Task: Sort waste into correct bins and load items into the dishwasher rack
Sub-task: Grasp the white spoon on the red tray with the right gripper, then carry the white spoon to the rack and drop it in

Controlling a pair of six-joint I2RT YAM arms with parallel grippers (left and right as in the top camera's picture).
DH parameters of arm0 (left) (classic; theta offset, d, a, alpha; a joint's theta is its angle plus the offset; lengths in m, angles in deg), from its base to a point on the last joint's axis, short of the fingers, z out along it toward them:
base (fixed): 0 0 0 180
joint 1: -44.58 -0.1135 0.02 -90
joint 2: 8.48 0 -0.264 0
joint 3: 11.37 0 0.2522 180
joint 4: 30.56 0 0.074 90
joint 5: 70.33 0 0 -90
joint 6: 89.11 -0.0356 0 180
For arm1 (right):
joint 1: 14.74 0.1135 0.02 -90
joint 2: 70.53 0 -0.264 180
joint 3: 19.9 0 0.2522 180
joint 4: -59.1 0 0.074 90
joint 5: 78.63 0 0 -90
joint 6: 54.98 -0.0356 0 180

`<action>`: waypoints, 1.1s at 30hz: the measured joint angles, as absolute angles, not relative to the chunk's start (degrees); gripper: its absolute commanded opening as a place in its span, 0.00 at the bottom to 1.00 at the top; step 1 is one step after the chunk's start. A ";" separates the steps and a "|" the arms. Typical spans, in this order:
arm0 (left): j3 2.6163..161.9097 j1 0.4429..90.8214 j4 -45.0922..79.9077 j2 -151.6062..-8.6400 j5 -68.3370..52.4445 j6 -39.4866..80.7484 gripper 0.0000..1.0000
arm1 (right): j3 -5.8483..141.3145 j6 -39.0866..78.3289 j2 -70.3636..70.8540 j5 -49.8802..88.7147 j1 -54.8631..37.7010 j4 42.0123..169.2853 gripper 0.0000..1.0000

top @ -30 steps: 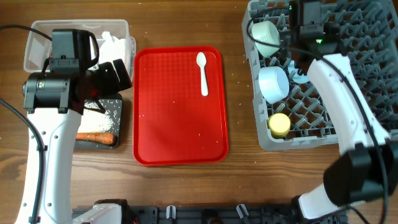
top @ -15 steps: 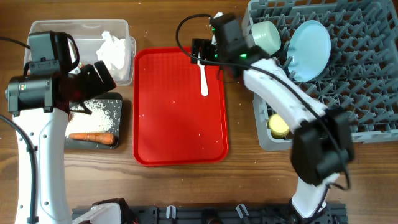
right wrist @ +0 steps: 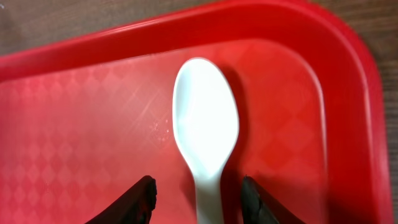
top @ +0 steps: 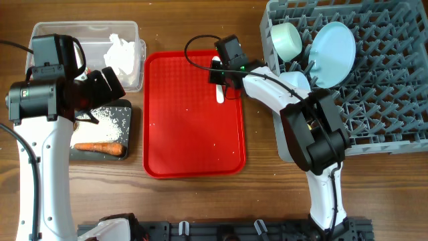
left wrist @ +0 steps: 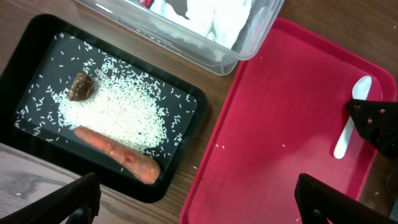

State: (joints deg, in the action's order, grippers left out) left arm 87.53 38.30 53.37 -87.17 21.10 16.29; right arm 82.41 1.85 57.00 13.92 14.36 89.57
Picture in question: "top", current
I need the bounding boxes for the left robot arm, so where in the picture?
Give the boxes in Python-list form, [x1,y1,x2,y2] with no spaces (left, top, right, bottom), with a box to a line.
[1,34,126,240]

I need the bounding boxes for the black waste tray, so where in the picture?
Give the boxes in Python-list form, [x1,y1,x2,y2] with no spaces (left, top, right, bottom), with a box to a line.
[70,99,132,161]

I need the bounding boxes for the orange carrot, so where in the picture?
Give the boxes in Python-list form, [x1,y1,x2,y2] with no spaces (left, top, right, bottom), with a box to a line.
[74,143,126,156]

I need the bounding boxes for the red serving tray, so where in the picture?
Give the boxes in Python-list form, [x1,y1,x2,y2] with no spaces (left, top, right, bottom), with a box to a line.
[142,50,246,179]

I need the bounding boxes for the green bowl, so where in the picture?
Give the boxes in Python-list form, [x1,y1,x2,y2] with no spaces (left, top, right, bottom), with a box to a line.
[271,23,302,62]

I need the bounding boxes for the clear plastic waste bin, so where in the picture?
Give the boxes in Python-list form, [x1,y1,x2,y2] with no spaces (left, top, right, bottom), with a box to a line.
[31,21,146,92]

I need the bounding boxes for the white rice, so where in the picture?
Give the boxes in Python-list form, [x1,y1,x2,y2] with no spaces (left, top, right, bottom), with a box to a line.
[70,106,132,149]

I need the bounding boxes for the white plastic spoon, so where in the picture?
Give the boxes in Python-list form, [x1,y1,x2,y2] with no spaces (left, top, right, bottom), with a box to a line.
[212,56,225,104]

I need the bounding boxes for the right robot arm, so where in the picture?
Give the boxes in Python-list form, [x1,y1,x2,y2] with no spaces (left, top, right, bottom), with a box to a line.
[213,35,350,239]

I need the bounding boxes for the small light blue bowl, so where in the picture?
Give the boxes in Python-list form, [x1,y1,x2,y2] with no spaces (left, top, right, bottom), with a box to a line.
[279,72,311,92]

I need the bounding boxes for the large light blue plate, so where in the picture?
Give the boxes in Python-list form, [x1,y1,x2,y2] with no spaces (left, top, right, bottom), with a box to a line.
[308,21,356,88]

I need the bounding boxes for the right black cable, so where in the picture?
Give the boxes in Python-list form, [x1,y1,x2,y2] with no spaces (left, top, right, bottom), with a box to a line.
[183,34,342,235]

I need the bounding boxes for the grey dishwasher rack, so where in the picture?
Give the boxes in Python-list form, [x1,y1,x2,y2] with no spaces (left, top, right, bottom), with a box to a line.
[259,1,427,155]

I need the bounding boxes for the white napkin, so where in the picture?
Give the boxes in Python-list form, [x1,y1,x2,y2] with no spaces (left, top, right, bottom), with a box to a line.
[104,33,136,86]

